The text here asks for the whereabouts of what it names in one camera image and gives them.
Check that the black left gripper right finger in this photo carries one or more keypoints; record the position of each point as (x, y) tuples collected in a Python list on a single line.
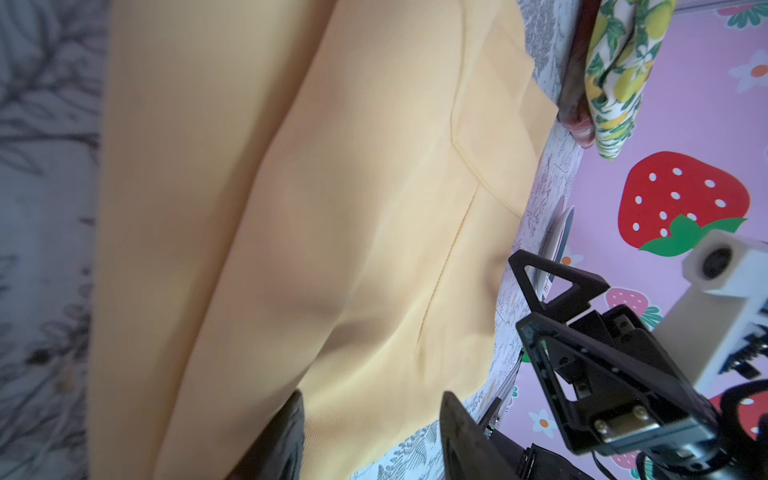
[(467, 452)]

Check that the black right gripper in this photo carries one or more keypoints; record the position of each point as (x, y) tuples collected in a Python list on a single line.
[(610, 386)]

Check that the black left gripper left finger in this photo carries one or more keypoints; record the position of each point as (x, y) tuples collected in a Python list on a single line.
[(277, 453)]

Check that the red plaid skirt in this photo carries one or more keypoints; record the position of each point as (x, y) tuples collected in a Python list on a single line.
[(574, 114)]

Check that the tan skirt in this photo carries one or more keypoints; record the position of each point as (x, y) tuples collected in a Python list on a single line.
[(301, 196)]

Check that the lemon print skirt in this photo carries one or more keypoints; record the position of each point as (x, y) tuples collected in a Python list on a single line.
[(624, 46)]

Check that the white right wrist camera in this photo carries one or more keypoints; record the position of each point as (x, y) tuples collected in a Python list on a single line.
[(717, 331)]

